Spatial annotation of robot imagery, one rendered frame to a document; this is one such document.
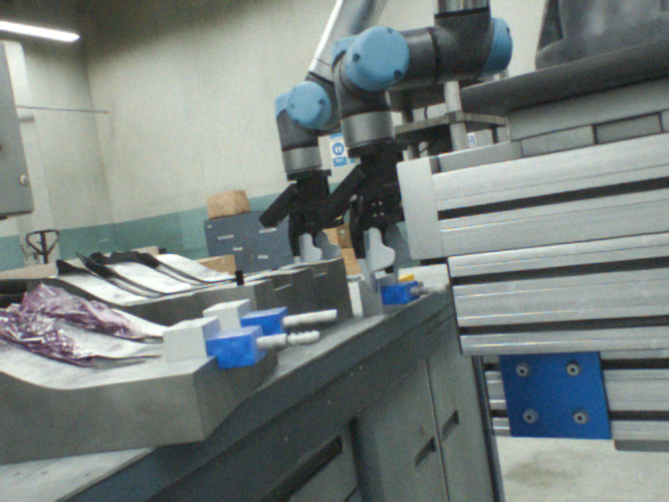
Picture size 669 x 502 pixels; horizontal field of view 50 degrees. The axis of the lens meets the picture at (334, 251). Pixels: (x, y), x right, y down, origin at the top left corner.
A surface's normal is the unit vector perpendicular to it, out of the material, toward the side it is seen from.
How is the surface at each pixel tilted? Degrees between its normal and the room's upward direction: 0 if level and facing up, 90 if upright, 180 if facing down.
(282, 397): 90
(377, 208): 90
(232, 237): 90
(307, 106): 90
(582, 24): 72
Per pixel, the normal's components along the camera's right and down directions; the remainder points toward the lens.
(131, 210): -0.47, 0.12
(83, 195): 0.87, -0.11
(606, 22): -0.57, -0.17
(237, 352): -0.15, 0.07
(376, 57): 0.13, 0.03
